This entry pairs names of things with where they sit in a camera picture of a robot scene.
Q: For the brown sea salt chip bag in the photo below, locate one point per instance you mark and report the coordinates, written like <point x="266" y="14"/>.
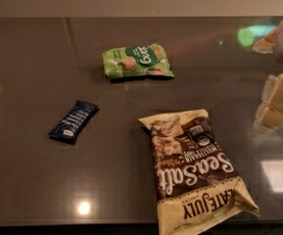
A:
<point x="197" y="186"/>

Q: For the green snack bag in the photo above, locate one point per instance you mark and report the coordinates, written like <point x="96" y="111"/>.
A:
<point x="136" y="61"/>

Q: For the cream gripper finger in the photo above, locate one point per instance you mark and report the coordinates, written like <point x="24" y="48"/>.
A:
<point x="272" y="94"/>
<point x="267" y="119"/>

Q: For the dark blue rxbar wrapper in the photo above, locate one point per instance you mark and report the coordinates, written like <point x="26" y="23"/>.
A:
<point x="69" y="127"/>

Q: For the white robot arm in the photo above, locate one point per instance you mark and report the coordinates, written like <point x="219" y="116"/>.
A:
<point x="272" y="43"/>

